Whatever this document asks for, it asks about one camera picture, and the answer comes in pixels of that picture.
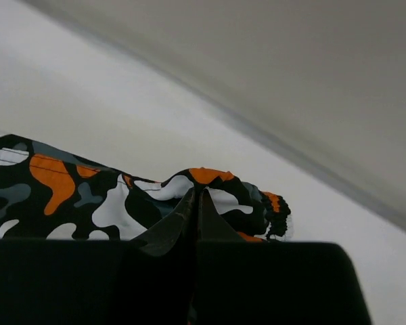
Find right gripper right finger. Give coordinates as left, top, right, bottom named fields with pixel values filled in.
left=196, top=192, right=371, bottom=324

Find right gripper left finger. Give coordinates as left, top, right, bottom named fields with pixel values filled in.
left=0, top=191, right=195, bottom=324

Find orange black camouflage shorts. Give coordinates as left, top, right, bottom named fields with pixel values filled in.
left=0, top=132, right=293, bottom=242

